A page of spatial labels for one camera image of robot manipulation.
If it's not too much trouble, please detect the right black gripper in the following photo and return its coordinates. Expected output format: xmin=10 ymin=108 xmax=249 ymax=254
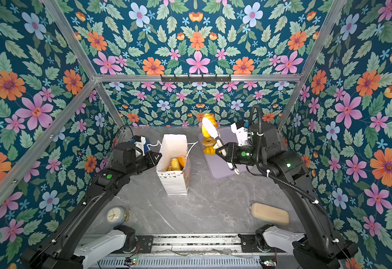
xmin=215 ymin=142 xmax=267 ymax=168

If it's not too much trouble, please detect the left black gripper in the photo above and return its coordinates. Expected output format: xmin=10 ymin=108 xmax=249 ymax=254
xmin=125 ymin=148 xmax=164 ymax=177

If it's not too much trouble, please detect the fake bagel ring bread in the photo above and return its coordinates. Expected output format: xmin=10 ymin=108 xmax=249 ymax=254
xmin=202 ymin=137 xmax=216 ymax=148

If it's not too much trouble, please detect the small striped fake bun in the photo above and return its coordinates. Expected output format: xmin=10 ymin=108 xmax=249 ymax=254
xmin=202 ymin=113 xmax=218 ymax=139

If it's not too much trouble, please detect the small yellow fake bread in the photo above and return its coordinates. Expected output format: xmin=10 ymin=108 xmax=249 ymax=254
xmin=203 ymin=146 xmax=216 ymax=155

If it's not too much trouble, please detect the twisted fake bread stick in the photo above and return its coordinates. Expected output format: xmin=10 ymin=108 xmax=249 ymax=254
xmin=171 ymin=158 xmax=181 ymax=171

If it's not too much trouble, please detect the round fake bun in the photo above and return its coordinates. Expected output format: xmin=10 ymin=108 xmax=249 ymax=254
xmin=176 ymin=155 xmax=187 ymax=169

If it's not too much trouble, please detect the white paper gift bag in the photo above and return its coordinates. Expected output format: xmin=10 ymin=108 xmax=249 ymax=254
xmin=147 ymin=134 xmax=196 ymax=196

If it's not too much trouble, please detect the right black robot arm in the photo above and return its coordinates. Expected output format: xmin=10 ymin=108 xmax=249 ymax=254
xmin=202 ymin=105 xmax=357 ymax=269

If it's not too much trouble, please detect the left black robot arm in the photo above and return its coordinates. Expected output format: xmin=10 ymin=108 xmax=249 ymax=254
xmin=21 ymin=142 xmax=162 ymax=269

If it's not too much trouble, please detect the blue cap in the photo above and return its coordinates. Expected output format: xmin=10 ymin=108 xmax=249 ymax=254
xmin=141 ymin=136 xmax=149 ymax=152

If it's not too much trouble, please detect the lavender plastic tray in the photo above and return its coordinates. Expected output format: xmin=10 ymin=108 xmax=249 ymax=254
xmin=203 ymin=126 xmax=237 ymax=179

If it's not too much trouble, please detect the small gold alarm clock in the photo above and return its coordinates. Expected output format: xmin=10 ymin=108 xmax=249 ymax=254
xmin=106 ymin=206 xmax=131 ymax=225

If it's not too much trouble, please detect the beige oval sponge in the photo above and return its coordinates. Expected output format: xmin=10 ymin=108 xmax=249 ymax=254
xmin=251 ymin=202 xmax=290 ymax=226

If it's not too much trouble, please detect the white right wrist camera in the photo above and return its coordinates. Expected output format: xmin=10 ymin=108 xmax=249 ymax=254
xmin=230 ymin=121 xmax=249 ymax=146

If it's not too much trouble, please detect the black hook rail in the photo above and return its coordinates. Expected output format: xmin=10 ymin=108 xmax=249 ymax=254
xmin=160 ymin=75 xmax=232 ymax=83

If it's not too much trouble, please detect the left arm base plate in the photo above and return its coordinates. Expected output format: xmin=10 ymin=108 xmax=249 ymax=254
xmin=130 ymin=235 xmax=154 ymax=254

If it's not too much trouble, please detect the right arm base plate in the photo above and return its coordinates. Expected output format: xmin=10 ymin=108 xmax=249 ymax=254
xmin=237 ymin=234 xmax=267 ymax=253

